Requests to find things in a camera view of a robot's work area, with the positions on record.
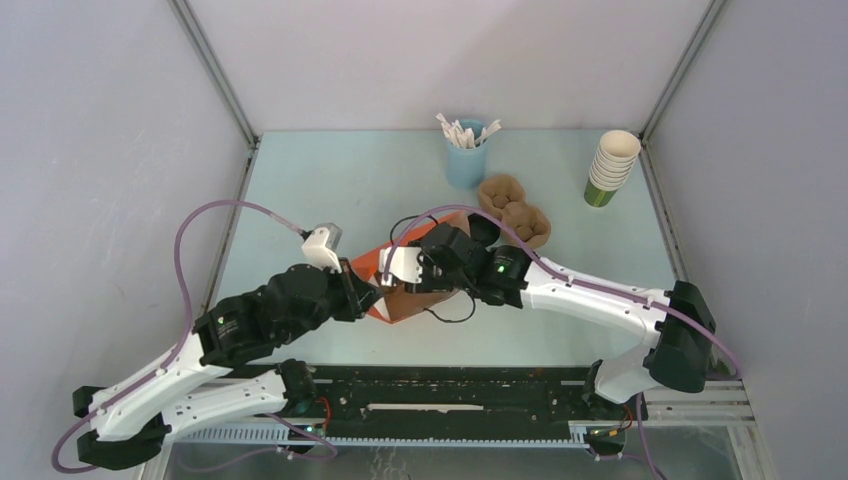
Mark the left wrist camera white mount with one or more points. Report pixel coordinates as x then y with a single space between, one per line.
319 247

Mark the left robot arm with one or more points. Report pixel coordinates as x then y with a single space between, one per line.
131 422

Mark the orange paper bag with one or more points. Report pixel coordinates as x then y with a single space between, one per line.
396 305

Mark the light blue holder cup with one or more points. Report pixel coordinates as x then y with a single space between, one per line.
465 167

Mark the stack of paper cups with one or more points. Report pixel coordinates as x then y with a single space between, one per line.
614 160

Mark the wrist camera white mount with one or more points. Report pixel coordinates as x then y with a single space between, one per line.
401 264
319 247

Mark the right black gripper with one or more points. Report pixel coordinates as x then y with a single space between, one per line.
426 285

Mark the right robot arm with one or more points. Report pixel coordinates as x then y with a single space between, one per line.
672 327

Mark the brown pulp cup carrier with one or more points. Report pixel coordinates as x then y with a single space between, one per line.
503 197

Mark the stack of black lids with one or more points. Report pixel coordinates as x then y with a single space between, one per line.
482 230

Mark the white stir stick packets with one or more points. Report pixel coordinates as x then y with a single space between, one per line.
465 137

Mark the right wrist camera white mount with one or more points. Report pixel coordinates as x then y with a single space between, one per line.
401 264

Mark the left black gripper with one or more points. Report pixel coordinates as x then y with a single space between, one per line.
360 294

